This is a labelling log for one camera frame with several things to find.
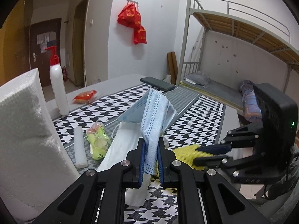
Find yellow foam fruit net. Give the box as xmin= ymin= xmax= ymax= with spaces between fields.
xmin=166 ymin=144 xmax=214 ymax=171

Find white face mask package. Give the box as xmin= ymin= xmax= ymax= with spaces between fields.
xmin=97 ymin=120 xmax=150 ymax=207

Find light blue face mask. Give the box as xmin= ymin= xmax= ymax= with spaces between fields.
xmin=118 ymin=88 xmax=177 ymax=175

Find houndstooth table cloth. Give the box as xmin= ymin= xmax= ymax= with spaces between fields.
xmin=54 ymin=84 xmax=225 ymax=223

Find white foam strip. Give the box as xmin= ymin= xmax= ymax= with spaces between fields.
xmin=73 ymin=126 xmax=88 ymax=169

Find green yellow snack bag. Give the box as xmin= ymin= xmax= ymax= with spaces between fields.
xmin=86 ymin=122 xmax=111 ymax=161

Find white styrofoam box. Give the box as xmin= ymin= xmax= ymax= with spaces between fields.
xmin=1 ymin=69 xmax=79 ymax=223

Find grey folded pillow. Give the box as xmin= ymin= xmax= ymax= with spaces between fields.
xmin=184 ymin=71 xmax=210 ymax=86

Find black smartphone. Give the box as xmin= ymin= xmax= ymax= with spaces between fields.
xmin=140 ymin=77 xmax=175 ymax=91

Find red orange snack packet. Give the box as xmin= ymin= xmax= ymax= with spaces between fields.
xmin=73 ymin=90 xmax=97 ymax=104

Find white red pump bottle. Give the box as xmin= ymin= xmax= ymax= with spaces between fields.
xmin=45 ymin=46 xmax=70 ymax=116

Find red fire extinguisher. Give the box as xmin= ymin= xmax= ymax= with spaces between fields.
xmin=62 ymin=66 xmax=68 ymax=82

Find metal bunk bed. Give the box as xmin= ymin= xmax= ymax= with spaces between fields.
xmin=176 ymin=0 xmax=298 ymax=114

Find dark brown entrance door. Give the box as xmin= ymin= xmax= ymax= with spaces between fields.
xmin=29 ymin=18 xmax=61 ymax=88

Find red plastic bags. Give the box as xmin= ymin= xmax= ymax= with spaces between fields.
xmin=117 ymin=3 xmax=147 ymax=45

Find wooden wardrobe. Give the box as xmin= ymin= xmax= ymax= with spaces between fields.
xmin=1 ymin=0 xmax=33 ymax=85

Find wooden boards against wall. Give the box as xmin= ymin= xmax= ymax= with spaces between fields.
xmin=167 ymin=52 xmax=178 ymax=84

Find wall hook rack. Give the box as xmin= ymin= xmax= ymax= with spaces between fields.
xmin=126 ymin=0 xmax=139 ymax=5

